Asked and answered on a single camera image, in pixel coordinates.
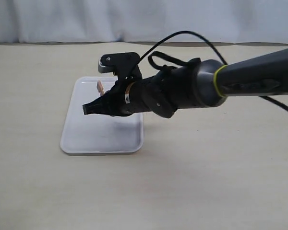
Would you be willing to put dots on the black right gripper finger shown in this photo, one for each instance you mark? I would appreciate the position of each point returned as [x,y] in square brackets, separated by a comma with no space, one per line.
[99,106]
[104,94]

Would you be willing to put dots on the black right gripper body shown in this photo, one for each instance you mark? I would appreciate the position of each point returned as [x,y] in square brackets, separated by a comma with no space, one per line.
[128,97]

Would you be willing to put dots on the notched wooden bar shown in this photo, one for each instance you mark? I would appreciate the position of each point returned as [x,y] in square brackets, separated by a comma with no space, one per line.
[100,88]

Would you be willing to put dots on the white rectangular plastic tray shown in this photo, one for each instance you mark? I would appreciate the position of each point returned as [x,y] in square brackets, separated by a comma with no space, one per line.
[98,134]

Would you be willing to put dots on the white backdrop curtain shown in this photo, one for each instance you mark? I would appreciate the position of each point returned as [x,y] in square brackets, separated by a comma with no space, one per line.
[73,21]

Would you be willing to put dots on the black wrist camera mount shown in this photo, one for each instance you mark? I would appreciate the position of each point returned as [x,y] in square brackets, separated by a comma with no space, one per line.
[122,65]

